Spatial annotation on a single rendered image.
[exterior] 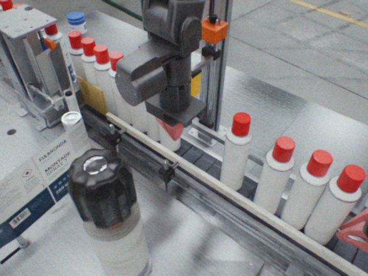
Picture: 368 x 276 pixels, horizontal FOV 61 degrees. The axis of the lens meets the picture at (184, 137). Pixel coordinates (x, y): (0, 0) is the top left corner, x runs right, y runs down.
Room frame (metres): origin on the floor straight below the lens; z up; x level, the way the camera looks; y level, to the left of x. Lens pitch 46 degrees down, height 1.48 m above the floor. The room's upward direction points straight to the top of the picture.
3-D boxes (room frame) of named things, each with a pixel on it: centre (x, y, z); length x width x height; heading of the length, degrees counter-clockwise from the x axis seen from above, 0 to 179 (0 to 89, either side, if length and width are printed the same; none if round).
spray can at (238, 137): (0.43, -0.11, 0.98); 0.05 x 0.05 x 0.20
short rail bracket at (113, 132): (0.56, 0.17, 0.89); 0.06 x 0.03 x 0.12; 141
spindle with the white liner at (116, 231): (0.24, 0.11, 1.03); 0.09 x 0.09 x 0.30
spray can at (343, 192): (0.30, -0.27, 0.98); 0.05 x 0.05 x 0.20
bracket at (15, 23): (0.70, 0.38, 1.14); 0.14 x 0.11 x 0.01; 51
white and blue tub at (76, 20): (1.25, 0.45, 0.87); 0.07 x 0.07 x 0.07
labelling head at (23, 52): (0.70, 0.38, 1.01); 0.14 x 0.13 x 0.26; 51
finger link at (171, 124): (0.46, 0.03, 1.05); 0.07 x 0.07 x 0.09; 50
